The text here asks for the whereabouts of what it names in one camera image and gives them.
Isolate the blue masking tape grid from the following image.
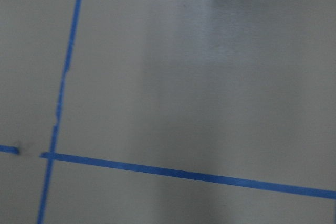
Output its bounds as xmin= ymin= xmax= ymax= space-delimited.
xmin=1 ymin=0 xmax=335 ymax=223

